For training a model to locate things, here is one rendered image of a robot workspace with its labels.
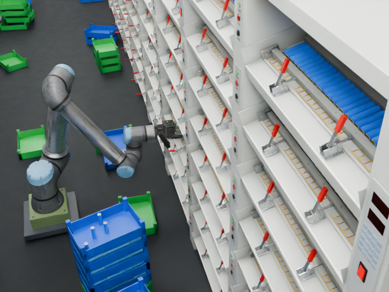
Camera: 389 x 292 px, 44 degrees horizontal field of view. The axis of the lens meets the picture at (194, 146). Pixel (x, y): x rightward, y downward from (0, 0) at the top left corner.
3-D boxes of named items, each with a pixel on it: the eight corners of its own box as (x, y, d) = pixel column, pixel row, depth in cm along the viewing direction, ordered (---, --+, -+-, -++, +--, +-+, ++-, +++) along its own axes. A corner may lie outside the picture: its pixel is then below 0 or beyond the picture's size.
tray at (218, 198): (232, 248, 188) (222, 226, 179) (193, 159, 236) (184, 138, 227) (279, 227, 188) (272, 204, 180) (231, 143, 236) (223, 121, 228)
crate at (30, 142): (18, 138, 370) (16, 129, 366) (45, 133, 375) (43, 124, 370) (19, 160, 347) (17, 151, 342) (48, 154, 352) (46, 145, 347)
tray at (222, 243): (231, 281, 199) (222, 262, 191) (194, 189, 247) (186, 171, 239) (275, 262, 199) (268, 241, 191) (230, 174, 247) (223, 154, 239)
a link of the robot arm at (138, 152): (123, 165, 271) (122, 148, 264) (128, 152, 280) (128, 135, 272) (139, 168, 271) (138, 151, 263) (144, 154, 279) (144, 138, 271)
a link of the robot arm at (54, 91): (43, 84, 229) (137, 175, 257) (54, 70, 239) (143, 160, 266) (29, 95, 235) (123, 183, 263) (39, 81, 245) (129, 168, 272)
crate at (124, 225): (83, 262, 205) (80, 248, 200) (68, 233, 219) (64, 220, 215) (146, 234, 217) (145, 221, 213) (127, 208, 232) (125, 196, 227)
